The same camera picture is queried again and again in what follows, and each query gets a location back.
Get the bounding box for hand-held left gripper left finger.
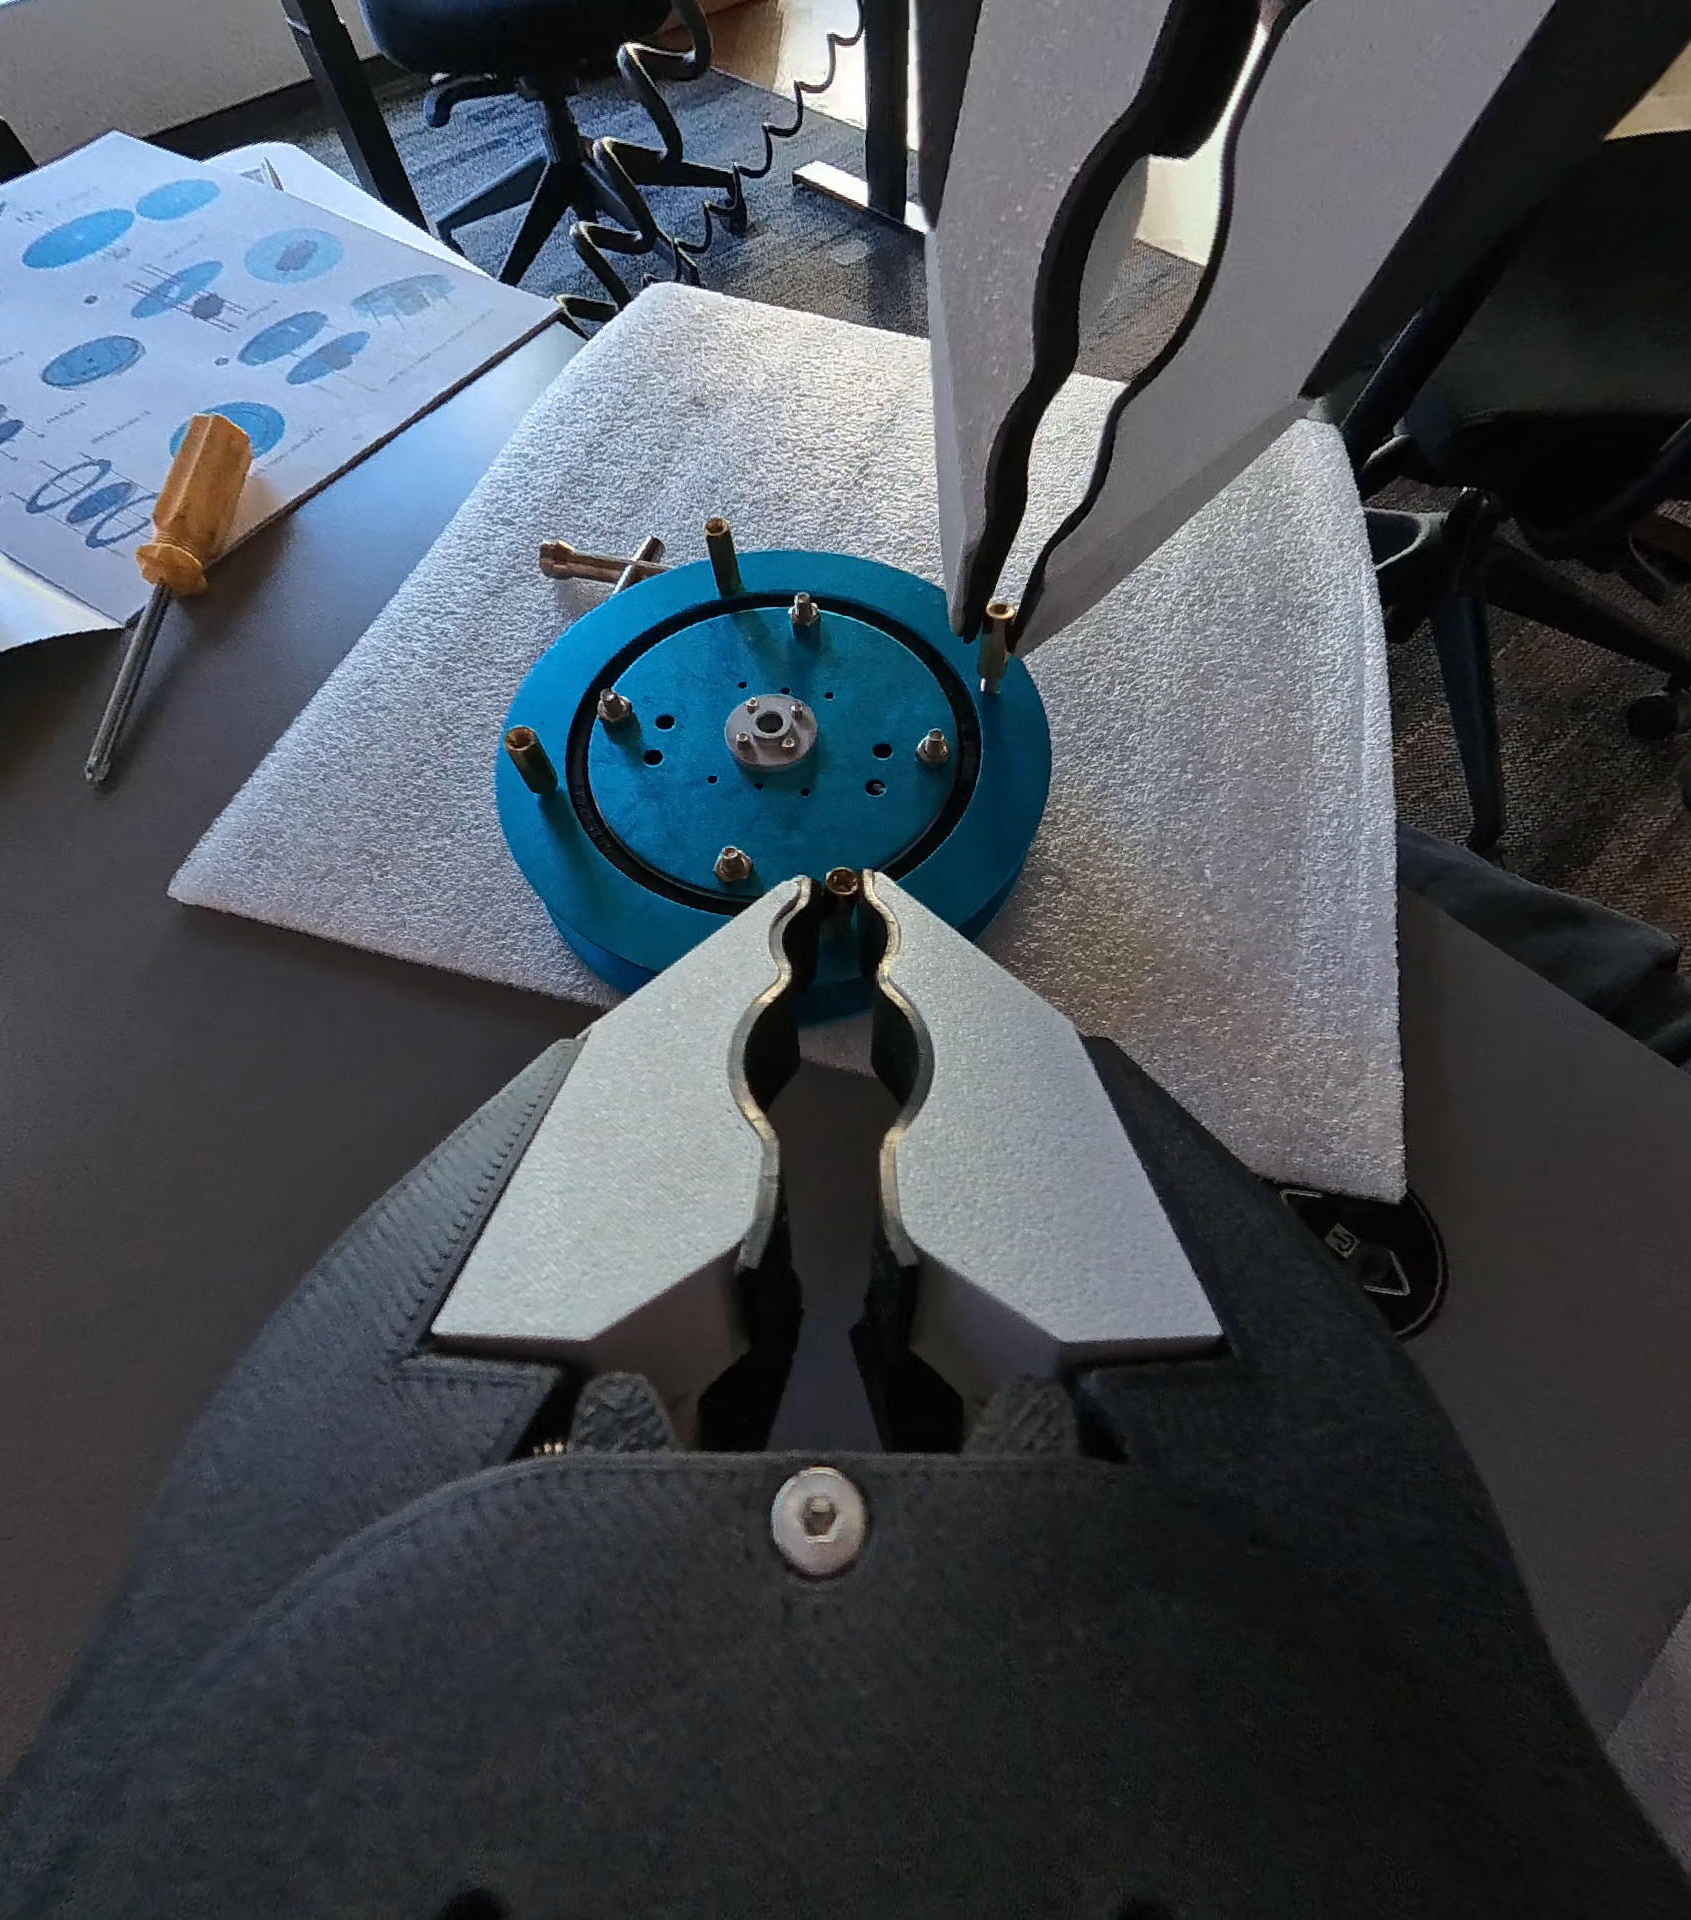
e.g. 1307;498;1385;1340
431;875;823;1453

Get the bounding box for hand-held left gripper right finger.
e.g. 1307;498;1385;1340
853;870;1225;1453

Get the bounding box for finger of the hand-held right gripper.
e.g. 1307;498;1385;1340
917;0;1209;636
1009;0;1561;657

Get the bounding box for blue round base plate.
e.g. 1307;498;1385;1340
495;550;1053;1030

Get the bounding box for metal socket wrench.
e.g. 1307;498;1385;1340
539;533;667;589

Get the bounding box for black metal desk leg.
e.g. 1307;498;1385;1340
281;0;433;234
791;0;925;230

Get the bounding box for round black desk button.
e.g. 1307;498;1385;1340
1279;1184;1449;1341

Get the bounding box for dark grey desk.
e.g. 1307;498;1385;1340
0;322;1691;1920

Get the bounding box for white foam sheet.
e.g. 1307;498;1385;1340
170;281;1405;1205

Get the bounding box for black chair base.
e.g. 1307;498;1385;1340
361;0;757;288

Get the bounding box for person's dark trousers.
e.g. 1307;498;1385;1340
1397;824;1691;1119

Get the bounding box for printed instruction manual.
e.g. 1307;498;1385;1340
0;132;561;708

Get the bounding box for thin black coiled cord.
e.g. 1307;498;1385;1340
701;0;847;227

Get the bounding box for black coiled cable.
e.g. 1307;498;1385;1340
551;36;711;340

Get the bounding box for yellow handled screwdriver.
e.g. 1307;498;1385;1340
84;411;254;786

